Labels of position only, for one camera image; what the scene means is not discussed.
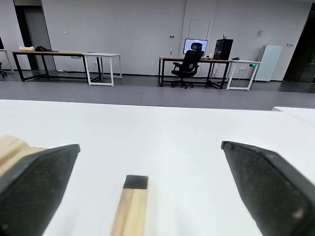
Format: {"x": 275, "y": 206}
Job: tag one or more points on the black computer tower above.
{"x": 223, "y": 49}

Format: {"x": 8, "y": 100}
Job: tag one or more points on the wooden bar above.
{"x": 12, "y": 150}

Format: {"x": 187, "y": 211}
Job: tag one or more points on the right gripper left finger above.
{"x": 32, "y": 191}

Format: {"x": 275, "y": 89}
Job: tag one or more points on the black office chair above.
{"x": 187, "y": 66}

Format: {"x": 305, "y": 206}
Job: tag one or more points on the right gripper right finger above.
{"x": 270, "y": 189}

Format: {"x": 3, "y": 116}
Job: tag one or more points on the white cabinet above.
{"x": 268, "y": 62}

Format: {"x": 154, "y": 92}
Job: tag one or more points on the wooden leg with black cap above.
{"x": 131, "y": 209}

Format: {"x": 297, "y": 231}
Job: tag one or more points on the computer monitor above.
{"x": 197, "y": 45}

